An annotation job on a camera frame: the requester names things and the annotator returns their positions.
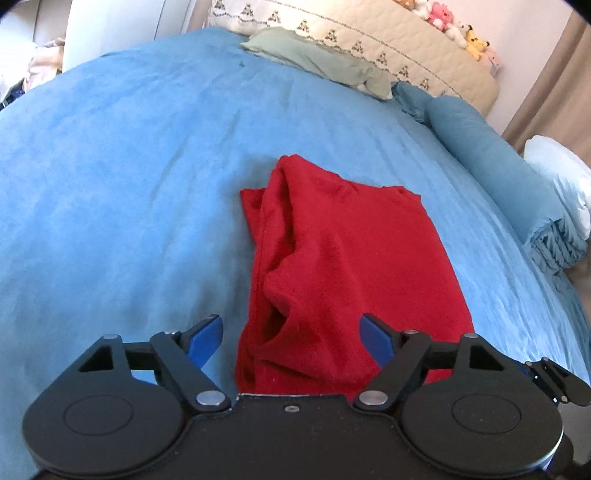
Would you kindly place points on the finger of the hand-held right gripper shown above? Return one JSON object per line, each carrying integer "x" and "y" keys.
{"x": 554, "y": 381}

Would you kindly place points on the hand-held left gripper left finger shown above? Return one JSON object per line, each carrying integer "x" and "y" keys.
{"x": 206, "y": 342}

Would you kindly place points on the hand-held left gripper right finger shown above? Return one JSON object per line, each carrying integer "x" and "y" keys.
{"x": 376, "y": 340}

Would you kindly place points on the red sweater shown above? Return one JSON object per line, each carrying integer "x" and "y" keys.
{"x": 341, "y": 258}

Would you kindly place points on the bed with blue sheet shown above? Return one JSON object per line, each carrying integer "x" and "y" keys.
{"x": 115, "y": 184}

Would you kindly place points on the white duvet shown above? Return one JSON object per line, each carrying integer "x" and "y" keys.
{"x": 561, "y": 175}

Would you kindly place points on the folded blue duvet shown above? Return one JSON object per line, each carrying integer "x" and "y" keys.
{"x": 498, "y": 170}

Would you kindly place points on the blue pillow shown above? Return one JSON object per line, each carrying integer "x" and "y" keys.
{"x": 411, "y": 102}

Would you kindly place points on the green pillow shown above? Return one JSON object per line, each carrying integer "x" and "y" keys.
{"x": 318, "y": 57}

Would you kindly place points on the beige curtain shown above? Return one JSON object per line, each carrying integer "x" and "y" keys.
{"x": 554, "y": 83}

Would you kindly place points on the pale pink plush toy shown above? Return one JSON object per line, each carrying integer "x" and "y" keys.
{"x": 493, "y": 61}

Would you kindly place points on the cream quilted headboard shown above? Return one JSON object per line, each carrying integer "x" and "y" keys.
{"x": 369, "y": 34}

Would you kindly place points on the yellow plush toy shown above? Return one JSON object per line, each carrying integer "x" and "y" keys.
{"x": 476, "y": 42}

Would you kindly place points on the beige cloth bag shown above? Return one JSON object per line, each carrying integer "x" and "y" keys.
{"x": 44, "y": 62}

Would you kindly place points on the white wardrobe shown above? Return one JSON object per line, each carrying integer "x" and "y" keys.
{"x": 129, "y": 27}

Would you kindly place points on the small white plush toy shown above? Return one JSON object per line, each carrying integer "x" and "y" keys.
{"x": 422, "y": 7}

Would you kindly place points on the brown plush toy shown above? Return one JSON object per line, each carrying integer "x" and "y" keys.
{"x": 404, "y": 2}

